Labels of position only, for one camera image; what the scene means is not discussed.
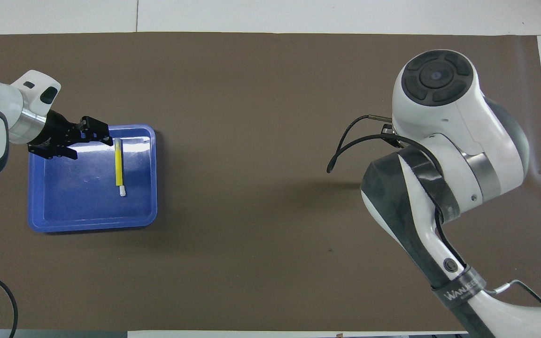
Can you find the brown table mat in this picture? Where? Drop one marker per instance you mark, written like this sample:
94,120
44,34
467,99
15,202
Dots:
251,188

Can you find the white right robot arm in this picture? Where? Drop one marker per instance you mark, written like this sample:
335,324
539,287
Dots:
439,117

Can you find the yellow pen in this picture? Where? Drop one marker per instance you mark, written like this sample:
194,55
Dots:
119,164

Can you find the blue plastic tray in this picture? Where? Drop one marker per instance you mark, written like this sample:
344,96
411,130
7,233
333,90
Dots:
78,202

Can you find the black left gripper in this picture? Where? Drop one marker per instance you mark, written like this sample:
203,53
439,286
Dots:
50,134

